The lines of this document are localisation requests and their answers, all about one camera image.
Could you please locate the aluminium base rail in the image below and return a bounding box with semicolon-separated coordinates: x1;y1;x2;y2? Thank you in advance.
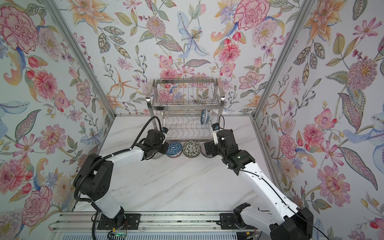
47;210;307;233

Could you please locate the green leaf pattern bowl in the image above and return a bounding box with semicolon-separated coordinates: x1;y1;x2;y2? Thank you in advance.
182;140;201;158

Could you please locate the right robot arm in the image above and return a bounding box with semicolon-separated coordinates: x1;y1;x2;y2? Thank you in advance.
205;124;314;240

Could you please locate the purple striped bowl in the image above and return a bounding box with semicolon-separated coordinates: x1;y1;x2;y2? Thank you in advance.
201;143;211;158

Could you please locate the aluminium frame post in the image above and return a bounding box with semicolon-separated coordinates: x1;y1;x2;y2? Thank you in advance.
43;0;117;120
254;1;314;120

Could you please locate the grey green pattern bowl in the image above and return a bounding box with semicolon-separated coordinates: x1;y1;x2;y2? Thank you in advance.
152;152;163;159

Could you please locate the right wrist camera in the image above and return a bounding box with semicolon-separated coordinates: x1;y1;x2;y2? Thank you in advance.
212;123;220;145

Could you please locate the left aluminium frame post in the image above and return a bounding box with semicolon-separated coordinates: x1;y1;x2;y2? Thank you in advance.
43;0;117;120

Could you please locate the blue white floral bowl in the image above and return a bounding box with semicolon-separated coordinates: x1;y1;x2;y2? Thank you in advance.
200;110;211;125

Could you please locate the blue triangle pattern bowl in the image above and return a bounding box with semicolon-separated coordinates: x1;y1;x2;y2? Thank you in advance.
166;142;183;158

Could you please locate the right aluminium frame post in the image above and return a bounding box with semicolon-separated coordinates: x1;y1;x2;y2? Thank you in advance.
254;1;314;120

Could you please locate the steel two-tier dish rack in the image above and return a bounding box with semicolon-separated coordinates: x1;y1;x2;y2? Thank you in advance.
146;78;225;142

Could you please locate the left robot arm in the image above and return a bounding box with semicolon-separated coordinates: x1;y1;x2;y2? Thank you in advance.
73;127;169;229

